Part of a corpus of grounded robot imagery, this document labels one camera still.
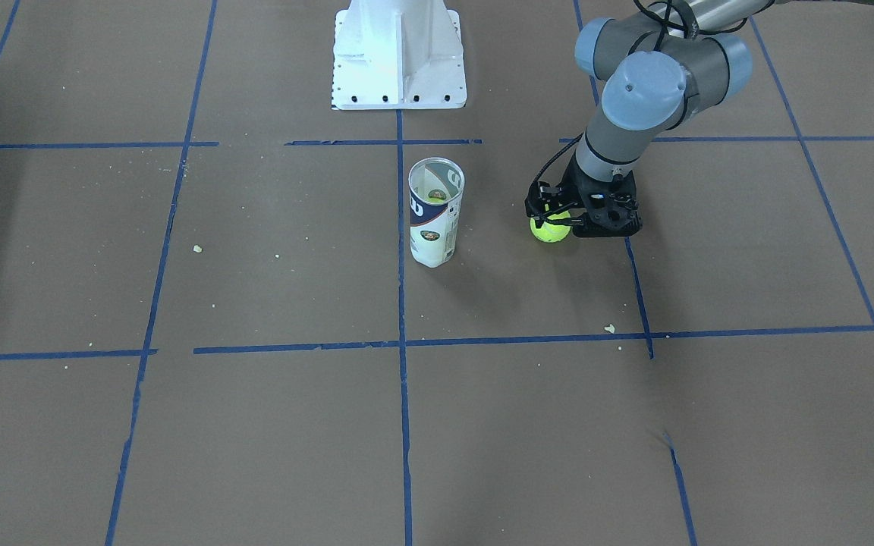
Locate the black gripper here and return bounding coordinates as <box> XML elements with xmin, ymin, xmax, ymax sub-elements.
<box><xmin>558</xmin><ymin>159</ymin><xmax>644</xmax><ymax>238</ymax></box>

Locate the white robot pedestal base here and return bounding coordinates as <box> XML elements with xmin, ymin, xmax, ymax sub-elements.
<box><xmin>331</xmin><ymin>1</ymin><xmax>468</xmax><ymax>111</ymax></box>

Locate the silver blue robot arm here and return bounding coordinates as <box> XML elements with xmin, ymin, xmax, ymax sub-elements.
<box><xmin>530</xmin><ymin>1</ymin><xmax>773</xmax><ymax>238</ymax></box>

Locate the yellow tennis ball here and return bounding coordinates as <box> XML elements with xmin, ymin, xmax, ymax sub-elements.
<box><xmin>530</xmin><ymin>211</ymin><xmax>572</xmax><ymax>244</ymax></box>

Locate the clear tennis ball can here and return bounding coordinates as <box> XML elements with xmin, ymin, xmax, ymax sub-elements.
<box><xmin>408</xmin><ymin>158</ymin><xmax>466</xmax><ymax>268</ymax></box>

